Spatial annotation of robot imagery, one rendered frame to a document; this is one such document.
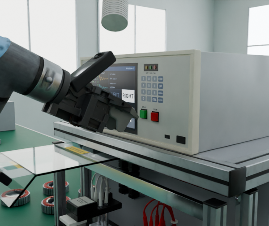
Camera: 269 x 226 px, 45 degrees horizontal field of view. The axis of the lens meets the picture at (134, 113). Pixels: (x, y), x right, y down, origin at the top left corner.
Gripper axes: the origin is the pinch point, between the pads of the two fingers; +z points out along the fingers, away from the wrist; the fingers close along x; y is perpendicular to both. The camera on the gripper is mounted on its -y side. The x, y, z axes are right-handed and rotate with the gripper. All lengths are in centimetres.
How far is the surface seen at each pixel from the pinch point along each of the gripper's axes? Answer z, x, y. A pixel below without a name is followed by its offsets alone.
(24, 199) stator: 16, -68, 38
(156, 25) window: 349, -468, -282
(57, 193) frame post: 11.6, -37.9, 27.8
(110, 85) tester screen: 0.2, -13.3, -6.3
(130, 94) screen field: 1.0, -5.2, -4.6
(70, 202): 6.6, -21.7, 26.3
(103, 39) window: 242, -468, -191
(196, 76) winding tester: -0.3, 14.7, -8.9
